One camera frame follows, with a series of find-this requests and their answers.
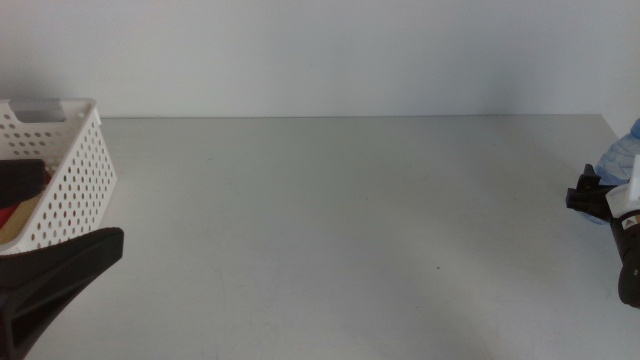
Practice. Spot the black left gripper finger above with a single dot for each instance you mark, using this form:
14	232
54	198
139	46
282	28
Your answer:
20	180
50	270

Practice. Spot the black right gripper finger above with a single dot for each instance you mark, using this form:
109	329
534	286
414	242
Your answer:
579	197

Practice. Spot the red soda can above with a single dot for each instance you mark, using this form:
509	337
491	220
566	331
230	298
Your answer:
5	216

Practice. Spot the yellow tea bottle green label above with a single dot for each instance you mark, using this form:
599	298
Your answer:
20	225

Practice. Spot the clear water bottle blue label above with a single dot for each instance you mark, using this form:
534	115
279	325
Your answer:
617	160

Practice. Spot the white perforated plastic basket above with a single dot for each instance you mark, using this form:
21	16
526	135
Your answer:
80	175

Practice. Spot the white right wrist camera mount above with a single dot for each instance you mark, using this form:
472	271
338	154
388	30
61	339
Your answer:
625	200

